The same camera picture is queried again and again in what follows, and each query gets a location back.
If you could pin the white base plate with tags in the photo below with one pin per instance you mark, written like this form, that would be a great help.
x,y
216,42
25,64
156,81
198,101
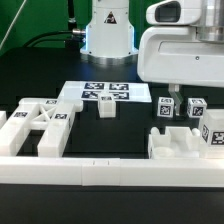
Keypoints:
x,y
122,91

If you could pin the white U-shaped fence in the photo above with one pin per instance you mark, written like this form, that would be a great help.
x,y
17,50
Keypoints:
x,y
28,168

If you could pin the white chair seat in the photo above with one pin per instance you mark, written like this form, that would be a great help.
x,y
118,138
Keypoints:
x,y
174,143

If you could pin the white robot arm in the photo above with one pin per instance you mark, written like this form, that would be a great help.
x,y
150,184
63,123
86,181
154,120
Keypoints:
x,y
109,35

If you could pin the white chair back frame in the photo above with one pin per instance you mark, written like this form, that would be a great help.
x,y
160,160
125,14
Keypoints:
x,y
54,117

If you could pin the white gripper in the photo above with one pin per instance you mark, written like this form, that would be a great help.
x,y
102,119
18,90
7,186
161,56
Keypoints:
x,y
184,45

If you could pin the white diagonal rod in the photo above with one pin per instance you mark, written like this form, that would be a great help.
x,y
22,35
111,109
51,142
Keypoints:
x,y
12,24

